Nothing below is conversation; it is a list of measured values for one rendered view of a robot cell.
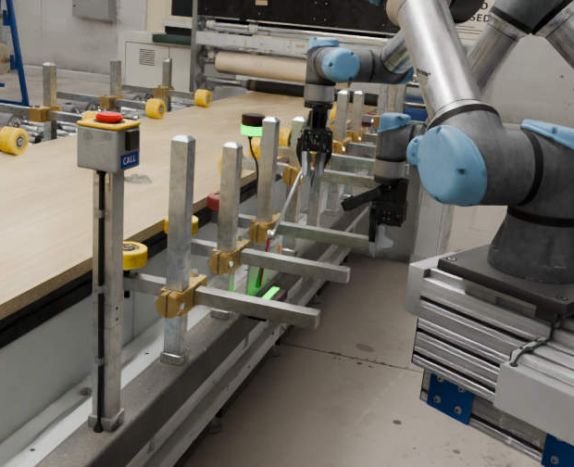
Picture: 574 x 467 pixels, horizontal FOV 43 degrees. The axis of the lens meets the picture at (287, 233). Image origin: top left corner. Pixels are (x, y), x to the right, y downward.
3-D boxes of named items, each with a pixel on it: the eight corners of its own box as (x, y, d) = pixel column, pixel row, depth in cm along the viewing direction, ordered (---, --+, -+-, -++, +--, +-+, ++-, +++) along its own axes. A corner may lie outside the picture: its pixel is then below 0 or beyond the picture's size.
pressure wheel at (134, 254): (138, 287, 160) (140, 237, 156) (151, 301, 153) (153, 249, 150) (102, 292, 156) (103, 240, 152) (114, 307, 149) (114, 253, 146)
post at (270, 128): (266, 295, 198) (280, 117, 184) (262, 299, 195) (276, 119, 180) (254, 292, 199) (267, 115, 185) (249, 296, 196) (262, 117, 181)
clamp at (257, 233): (282, 231, 200) (283, 213, 198) (266, 245, 187) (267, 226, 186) (263, 228, 201) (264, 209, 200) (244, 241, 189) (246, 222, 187)
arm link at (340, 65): (377, 50, 164) (359, 47, 174) (330, 46, 161) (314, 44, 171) (373, 85, 166) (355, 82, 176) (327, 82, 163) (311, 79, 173)
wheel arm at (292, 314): (318, 327, 144) (320, 307, 143) (314, 334, 141) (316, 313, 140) (122, 285, 156) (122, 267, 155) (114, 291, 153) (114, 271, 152)
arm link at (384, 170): (371, 159, 178) (379, 154, 185) (369, 178, 179) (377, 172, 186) (403, 164, 176) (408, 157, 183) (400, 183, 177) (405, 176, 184)
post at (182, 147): (185, 365, 152) (196, 134, 137) (178, 372, 148) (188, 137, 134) (170, 361, 153) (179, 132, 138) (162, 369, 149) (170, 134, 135)
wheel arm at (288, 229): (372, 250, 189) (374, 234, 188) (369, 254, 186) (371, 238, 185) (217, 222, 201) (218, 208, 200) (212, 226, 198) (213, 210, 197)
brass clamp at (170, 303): (208, 297, 154) (210, 275, 153) (180, 321, 142) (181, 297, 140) (181, 292, 156) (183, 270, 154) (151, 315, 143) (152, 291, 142)
